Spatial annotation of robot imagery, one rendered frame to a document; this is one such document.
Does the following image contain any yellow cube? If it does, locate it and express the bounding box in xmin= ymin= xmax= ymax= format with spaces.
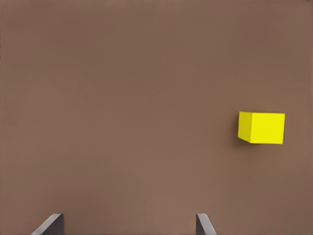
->
xmin=238 ymin=111 xmax=286 ymax=145

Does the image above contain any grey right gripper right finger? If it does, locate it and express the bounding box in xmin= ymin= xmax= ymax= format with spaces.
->
xmin=196 ymin=213 xmax=217 ymax=235

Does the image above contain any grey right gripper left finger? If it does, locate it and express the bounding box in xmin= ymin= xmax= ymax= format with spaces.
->
xmin=30 ymin=213 xmax=65 ymax=235

